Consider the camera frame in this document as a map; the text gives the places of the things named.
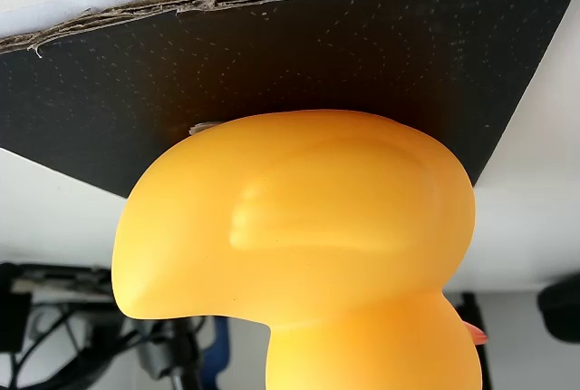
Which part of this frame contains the yellow rubber duck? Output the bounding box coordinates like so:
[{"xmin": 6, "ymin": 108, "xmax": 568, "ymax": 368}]
[{"xmin": 111, "ymin": 109, "xmax": 491, "ymax": 390}]

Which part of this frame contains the black cardboard square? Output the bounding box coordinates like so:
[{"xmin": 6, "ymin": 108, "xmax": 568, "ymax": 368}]
[{"xmin": 0, "ymin": 0, "xmax": 580, "ymax": 200}]

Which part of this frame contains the blue plastic part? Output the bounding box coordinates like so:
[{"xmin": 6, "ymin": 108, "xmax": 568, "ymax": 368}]
[{"xmin": 210, "ymin": 316, "xmax": 234, "ymax": 390}]

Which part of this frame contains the black rounded object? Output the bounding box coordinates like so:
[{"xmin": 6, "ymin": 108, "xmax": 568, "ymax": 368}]
[{"xmin": 536, "ymin": 271, "xmax": 580, "ymax": 344}]

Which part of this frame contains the black box device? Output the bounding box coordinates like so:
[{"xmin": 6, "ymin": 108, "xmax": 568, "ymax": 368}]
[{"xmin": 0, "ymin": 261, "xmax": 34, "ymax": 355}]

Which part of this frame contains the black upright post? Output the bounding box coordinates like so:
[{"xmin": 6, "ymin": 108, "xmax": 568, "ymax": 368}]
[{"xmin": 455, "ymin": 292, "xmax": 491, "ymax": 390}]

